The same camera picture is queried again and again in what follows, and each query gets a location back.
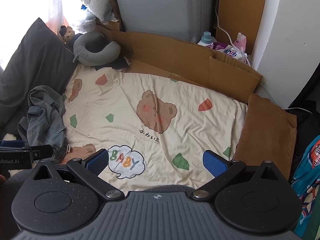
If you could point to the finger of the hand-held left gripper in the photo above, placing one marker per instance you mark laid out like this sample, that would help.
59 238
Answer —
11 143
41 152

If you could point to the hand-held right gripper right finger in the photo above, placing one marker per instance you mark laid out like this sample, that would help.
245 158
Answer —
215 163

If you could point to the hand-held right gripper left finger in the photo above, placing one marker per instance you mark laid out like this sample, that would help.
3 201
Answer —
97 163

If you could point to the light blue denim pants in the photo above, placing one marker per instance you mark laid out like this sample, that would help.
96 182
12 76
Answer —
42 120

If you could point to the brown cushion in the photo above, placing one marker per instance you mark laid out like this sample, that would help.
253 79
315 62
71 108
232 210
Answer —
267 130

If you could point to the cream bear printed bedsheet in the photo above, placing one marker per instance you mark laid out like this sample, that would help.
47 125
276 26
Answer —
120 100

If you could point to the dark grey pillow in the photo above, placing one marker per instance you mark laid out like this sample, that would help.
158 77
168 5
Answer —
32 67

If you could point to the black cloth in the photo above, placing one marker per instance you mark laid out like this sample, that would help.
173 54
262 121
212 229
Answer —
117 63

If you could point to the flattened brown cardboard box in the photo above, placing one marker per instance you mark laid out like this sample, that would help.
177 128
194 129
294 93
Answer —
180 57

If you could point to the purple and white refill pouch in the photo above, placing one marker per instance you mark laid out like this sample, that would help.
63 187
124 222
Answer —
231 51

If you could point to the small brown teddy bear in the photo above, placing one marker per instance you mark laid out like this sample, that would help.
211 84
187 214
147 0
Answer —
68 33

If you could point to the pink pouch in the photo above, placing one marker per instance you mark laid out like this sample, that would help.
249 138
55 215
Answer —
241 42

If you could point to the white bottle with blue cap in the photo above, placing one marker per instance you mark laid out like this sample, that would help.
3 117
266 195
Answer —
205 39

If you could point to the upright brown cardboard sheet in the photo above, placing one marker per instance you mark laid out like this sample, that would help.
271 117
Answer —
245 7

